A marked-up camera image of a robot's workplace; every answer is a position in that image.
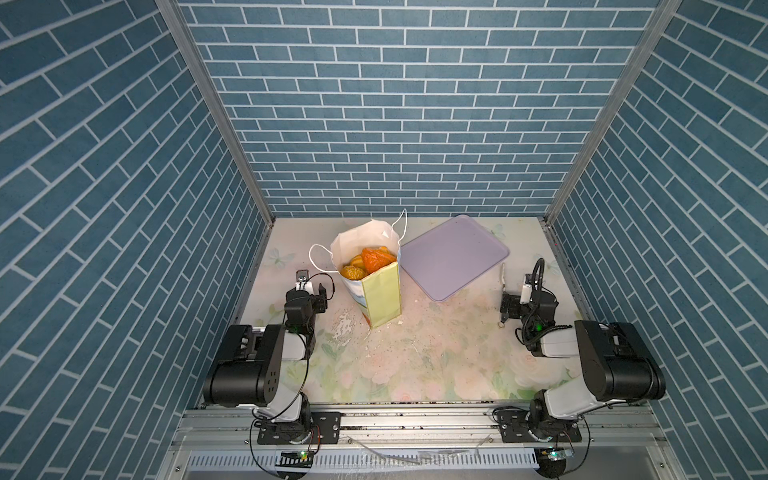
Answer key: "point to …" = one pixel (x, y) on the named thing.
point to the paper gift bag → (380, 294)
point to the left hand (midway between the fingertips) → (310, 284)
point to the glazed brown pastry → (376, 258)
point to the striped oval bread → (357, 260)
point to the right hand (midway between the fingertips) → (520, 290)
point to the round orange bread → (353, 272)
